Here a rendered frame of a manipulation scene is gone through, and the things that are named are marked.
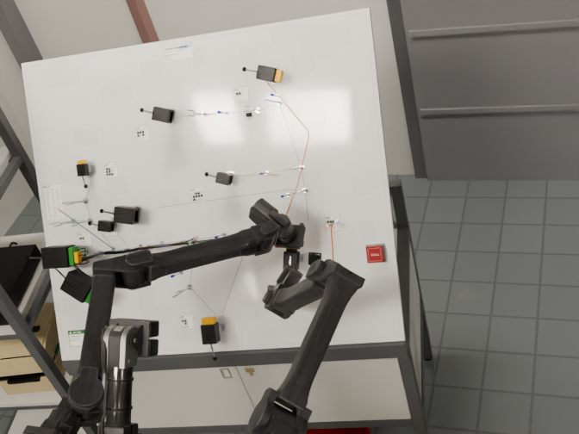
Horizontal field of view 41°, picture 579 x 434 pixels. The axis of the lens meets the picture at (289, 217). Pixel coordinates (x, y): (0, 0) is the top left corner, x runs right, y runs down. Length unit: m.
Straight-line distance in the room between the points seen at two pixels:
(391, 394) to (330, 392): 0.21
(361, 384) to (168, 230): 0.83
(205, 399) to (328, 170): 0.98
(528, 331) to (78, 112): 2.09
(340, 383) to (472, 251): 1.44
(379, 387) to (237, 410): 0.54
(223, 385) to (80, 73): 1.17
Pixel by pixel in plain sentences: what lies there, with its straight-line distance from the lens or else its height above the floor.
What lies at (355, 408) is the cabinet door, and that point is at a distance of 2.84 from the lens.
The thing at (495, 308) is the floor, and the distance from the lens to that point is 3.68.
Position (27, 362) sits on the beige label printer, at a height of 0.81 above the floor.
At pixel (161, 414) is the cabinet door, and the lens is 3.04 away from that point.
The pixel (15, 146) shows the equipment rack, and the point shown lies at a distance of 2.81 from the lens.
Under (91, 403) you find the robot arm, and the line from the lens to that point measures 1.82.
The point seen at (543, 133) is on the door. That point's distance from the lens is 4.12.
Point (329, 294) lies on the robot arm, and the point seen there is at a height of 1.53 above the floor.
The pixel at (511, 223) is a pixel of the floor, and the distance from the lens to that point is 4.07.
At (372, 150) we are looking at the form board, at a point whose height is 1.34.
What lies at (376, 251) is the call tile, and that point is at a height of 1.12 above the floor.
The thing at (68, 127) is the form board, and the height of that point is 1.50.
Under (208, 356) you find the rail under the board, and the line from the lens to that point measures 2.63.
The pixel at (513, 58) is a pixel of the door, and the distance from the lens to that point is 3.88.
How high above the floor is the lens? 2.78
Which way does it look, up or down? 40 degrees down
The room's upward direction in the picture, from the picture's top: 17 degrees counter-clockwise
